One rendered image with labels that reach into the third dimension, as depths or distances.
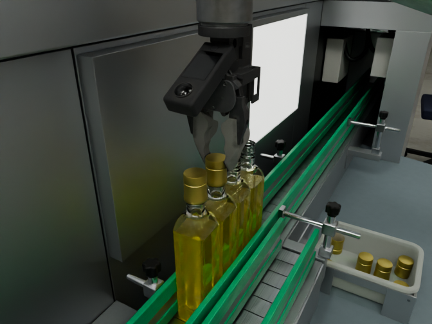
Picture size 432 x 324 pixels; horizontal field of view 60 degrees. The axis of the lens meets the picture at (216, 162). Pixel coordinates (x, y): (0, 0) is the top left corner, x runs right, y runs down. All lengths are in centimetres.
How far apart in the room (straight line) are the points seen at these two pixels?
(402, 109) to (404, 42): 24
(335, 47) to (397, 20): 29
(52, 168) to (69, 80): 12
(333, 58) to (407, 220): 74
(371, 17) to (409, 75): 25
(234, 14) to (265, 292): 49
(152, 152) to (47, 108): 20
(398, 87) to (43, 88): 127
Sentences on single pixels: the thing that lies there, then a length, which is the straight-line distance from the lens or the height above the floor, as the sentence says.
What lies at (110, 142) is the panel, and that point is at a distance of 56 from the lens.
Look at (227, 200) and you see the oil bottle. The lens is 60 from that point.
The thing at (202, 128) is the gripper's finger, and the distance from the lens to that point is 56.
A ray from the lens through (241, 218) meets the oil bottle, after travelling 67.
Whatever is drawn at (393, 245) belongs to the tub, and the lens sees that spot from 103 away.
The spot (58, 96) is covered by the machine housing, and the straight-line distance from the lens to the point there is 53.
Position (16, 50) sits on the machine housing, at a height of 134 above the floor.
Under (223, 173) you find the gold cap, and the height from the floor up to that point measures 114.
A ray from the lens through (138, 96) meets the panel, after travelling 59.
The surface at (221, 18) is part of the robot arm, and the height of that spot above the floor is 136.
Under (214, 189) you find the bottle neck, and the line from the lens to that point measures 59.
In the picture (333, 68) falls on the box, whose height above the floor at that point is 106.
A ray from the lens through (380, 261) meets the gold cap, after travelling 98.
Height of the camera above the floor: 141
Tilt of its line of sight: 27 degrees down
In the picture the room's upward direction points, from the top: straight up
